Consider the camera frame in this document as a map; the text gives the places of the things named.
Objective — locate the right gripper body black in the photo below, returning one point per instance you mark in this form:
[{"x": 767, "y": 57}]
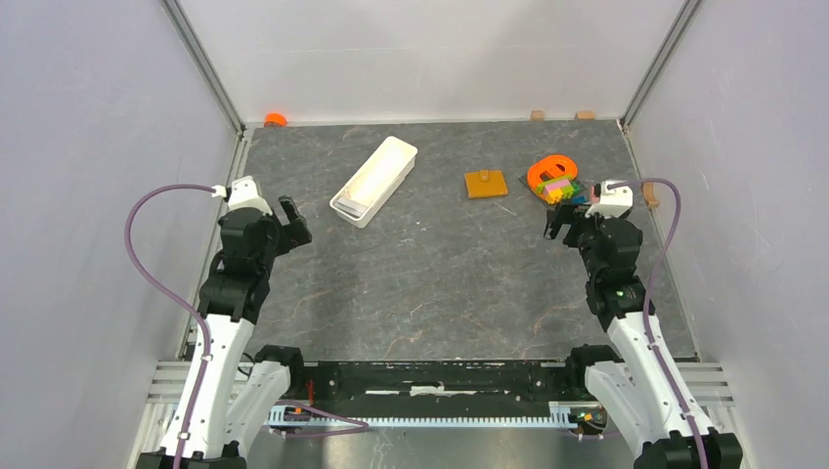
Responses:
[{"x": 581, "y": 234}]

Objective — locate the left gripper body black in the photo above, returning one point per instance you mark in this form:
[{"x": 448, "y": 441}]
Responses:
[{"x": 281, "y": 238}]

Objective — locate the silver credit card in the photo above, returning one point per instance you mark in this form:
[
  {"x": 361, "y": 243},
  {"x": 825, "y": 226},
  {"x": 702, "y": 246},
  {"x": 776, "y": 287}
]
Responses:
[{"x": 350, "y": 207}]

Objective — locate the orange card holder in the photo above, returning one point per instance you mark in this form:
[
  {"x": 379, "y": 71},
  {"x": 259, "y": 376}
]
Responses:
[{"x": 485, "y": 184}]

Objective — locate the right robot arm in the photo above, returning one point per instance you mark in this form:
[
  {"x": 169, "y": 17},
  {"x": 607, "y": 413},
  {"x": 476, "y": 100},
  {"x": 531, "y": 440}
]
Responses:
[{"x": 635, "y": 378}]

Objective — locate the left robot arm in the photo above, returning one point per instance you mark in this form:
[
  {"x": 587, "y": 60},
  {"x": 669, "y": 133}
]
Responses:
[{"x": 212, "y": 428}]

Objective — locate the colourful brick block stack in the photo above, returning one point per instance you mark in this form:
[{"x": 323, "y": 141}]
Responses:
[{"x": 556, "y": 190}]

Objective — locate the wooden arch piece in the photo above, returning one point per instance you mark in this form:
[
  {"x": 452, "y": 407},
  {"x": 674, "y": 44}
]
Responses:
[{"x": 649, "y": 194}]

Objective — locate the white rectangular tray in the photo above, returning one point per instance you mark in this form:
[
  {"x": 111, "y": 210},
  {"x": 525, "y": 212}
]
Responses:
[{"x": 377, "y": 179}]

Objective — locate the orange round cap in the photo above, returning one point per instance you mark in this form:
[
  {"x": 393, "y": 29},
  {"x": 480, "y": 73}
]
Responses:
[{"x": 274, "y": 119}]

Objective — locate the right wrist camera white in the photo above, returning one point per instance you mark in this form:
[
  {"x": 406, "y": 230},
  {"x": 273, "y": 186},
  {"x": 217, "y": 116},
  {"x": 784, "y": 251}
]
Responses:
[{"x": 610, "y": 203}]

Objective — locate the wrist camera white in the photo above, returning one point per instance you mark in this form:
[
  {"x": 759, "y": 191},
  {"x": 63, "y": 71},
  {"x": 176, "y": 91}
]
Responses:
[
  {"x": 610, "y": 203},
  {"x": 242, "y": 193}
]

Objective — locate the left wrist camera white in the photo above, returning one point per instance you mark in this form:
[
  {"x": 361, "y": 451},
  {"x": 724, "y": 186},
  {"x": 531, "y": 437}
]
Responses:
[{"x": 242, "y": 193}]

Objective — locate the orange ring toy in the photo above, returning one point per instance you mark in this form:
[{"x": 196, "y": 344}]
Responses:
[{"x": 550, "y": 168}]

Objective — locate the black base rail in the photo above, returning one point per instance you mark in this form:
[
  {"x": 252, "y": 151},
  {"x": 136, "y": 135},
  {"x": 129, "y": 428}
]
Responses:
[{"x": 488, "y": 389}]

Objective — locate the white cable comb strip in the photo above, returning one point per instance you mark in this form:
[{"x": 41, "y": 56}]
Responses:
[{"x": 558, "y": 417}]

